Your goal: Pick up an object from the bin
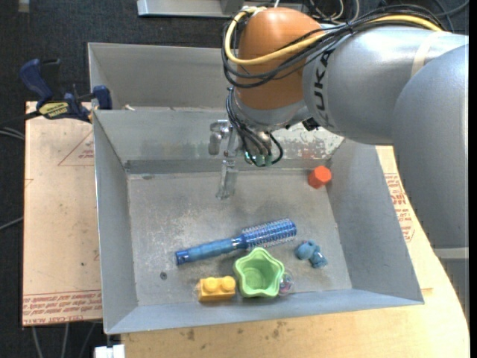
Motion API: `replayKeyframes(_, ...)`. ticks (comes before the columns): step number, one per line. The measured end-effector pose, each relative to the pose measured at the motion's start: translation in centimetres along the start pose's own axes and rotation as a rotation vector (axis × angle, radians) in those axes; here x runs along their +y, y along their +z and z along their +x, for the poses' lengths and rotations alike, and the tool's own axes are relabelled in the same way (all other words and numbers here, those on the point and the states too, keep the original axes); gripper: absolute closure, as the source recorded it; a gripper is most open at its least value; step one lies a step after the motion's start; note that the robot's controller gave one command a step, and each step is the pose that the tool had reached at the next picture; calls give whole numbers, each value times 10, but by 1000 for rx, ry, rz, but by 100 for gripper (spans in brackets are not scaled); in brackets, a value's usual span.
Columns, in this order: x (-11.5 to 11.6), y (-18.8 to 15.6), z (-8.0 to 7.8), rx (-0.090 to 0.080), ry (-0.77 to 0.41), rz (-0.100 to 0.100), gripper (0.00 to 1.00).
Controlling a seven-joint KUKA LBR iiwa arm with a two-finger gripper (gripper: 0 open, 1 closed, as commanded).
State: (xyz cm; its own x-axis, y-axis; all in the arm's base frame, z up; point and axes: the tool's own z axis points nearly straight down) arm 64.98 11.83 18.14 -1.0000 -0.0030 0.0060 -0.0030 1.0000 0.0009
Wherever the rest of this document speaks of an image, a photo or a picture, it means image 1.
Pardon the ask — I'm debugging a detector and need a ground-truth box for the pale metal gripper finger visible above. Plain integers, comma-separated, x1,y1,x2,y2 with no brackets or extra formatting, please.
215,163,230,201
227,164,240,196

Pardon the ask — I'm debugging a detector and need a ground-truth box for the grey metal bin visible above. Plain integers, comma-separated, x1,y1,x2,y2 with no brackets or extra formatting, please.
87,42,425,336

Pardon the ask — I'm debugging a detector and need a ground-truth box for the blue hairbrush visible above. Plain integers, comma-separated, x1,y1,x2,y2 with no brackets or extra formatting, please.
174,218,298,267

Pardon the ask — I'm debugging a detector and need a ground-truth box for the orange hexagonal block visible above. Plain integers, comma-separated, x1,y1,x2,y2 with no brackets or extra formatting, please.
307,165,332,190

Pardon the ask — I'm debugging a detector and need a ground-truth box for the green star-shaped cup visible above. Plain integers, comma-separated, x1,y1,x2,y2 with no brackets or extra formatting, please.
233,246,285,299

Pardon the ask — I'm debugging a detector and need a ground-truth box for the yellow toy brick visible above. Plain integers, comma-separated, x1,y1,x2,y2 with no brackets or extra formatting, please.
196,275,238,304

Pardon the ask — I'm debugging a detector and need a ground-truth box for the blue toy animal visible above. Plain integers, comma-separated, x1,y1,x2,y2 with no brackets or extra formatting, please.
294,239,329,269

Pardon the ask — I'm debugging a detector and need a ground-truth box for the small clear plastic ball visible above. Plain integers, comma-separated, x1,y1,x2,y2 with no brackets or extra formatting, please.
278,270,295,295

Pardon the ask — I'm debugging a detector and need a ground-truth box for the brown cardboard board red print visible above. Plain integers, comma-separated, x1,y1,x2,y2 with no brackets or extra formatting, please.
22,101,435,328

